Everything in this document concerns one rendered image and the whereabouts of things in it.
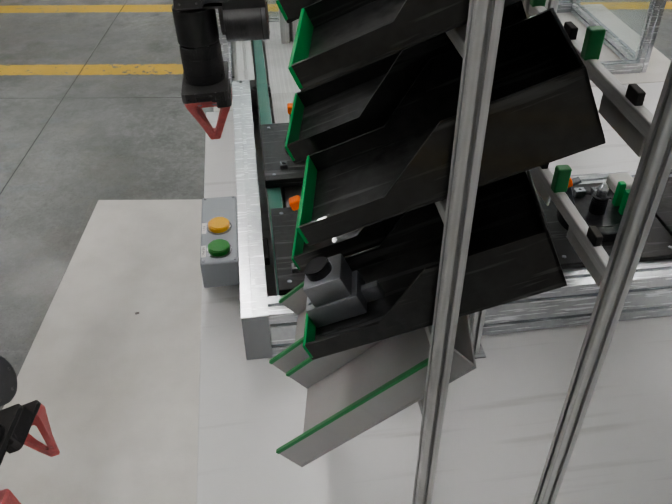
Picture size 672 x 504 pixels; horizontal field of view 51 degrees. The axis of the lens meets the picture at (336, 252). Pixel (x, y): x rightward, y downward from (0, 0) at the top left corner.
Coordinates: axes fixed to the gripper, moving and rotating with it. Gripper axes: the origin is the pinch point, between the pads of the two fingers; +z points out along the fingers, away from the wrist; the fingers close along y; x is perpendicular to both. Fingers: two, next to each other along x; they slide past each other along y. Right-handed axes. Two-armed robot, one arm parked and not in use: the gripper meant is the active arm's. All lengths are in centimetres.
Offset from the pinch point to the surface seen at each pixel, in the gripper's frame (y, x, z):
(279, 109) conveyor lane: 68, -11, 32
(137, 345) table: -5.8, 19.1, 37.2
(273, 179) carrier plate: 27.4, -7.7, 26.9
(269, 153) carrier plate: 37.8, -7.3, 26.9
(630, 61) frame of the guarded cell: 90, -116, 39
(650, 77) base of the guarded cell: 84, -120, 42
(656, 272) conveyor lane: -9, -73, 30
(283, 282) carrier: -4.9, -7.7, 27.0
